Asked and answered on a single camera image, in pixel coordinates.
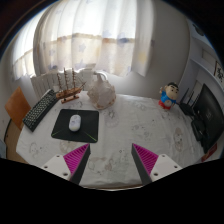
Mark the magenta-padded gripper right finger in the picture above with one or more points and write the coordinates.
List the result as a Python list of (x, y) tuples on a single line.
[(156, 164)]

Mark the black computer keyboard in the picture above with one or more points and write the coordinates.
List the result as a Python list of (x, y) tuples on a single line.
[(40, 110)]

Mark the black mouse pad green lines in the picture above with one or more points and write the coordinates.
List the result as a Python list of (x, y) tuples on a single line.
[(90, 125)]

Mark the red flat item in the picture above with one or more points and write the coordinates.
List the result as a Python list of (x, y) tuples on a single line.
[(209, 152)]

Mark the small black device box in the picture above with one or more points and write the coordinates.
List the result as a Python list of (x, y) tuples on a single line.
[(198, 130)]

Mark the white printed tablecloth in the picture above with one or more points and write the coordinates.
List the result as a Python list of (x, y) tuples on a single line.
[(140, 126)]

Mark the cartoon boy figurine red blue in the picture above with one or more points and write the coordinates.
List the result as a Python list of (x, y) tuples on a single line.
[(168, 96)]

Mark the orange wooden chair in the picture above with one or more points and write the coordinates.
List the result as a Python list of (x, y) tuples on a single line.
[(17, 106)]

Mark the wooden model sailing ship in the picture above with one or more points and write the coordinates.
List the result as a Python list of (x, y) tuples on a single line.
[(68, 93)]

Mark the white radiator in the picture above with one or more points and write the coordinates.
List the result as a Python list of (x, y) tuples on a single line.
[(43, 83)]

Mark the white cartoon-print computer mouse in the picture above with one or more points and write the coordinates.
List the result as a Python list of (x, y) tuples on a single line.
[(74, 123)]

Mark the white wall shelf unit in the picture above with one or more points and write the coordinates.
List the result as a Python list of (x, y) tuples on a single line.
[(203, 60)]

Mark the black computer monitor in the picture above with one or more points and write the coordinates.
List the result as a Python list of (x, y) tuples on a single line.
[(210, 113)]

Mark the white sheer curtain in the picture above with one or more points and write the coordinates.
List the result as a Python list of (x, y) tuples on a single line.
[(93, 36)]

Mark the black router with antennas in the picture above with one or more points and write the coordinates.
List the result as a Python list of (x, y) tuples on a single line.
[(187, 108)]

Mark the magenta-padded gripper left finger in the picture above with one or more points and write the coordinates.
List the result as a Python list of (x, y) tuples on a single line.
[(63, 164)]

